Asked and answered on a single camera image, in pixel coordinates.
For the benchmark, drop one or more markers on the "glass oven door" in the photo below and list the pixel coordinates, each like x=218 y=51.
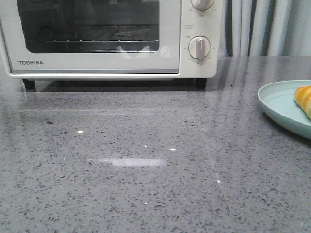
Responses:
x=20 y=17

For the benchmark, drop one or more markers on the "golden croissant bread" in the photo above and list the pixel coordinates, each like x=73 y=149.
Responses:
x=302 y=98

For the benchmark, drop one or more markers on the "black right oven foot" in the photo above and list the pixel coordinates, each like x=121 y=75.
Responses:
x=201 y=83

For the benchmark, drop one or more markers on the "black oven foot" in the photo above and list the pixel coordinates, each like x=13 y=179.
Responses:
x=29 y=84
x=201 y=83

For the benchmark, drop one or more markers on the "black left oven foot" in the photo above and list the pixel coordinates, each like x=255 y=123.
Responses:
x=29 y=84

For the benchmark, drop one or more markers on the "white Toshiba toaster oven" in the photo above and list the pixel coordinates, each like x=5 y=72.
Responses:
x=193 y=23

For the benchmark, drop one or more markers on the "lower beige timer knob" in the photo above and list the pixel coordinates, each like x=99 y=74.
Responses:
x=199 y=47

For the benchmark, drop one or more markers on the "upper beige control knob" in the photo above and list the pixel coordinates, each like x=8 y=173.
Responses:
x=202 y=5

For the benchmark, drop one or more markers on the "grey white curtain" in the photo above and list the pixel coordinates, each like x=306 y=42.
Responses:
x=265 y=28

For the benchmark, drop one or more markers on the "light green plate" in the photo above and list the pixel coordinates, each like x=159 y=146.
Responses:
x=277 y=101

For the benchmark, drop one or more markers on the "metal wire oven rack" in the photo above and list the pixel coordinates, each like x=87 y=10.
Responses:
x=94 y=39

